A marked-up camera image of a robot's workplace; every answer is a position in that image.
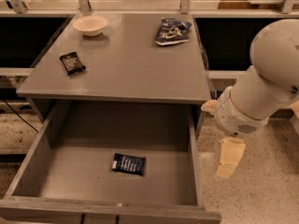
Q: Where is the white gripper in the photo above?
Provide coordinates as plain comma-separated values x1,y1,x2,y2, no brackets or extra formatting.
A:
201,87,269,179

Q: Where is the blue rxbar blueberry bar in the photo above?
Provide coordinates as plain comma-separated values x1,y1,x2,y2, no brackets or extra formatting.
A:
111,153,146,175

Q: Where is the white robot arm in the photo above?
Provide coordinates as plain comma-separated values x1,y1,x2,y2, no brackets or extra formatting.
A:
201,19,299,180

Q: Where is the grey open top drawer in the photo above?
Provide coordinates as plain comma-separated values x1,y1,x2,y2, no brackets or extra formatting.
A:
0,100,222,224

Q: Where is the grey counter cabinet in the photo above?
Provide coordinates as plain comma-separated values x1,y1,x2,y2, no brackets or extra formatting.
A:
17,14,210,142

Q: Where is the blue chip bag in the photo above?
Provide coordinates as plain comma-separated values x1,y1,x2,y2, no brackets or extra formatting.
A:
155,18,192,46

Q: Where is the black snack bar wrapper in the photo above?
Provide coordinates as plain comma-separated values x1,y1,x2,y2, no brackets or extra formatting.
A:
60,51,86,76

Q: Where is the white ceramic bowl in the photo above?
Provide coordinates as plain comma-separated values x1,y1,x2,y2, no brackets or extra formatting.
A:
73,16,107,36

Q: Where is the black cable on floor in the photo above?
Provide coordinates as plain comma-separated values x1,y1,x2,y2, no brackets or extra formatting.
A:
0,98,39,134

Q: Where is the metal railing frame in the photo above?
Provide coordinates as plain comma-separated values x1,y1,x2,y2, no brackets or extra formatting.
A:
1,0,299,17

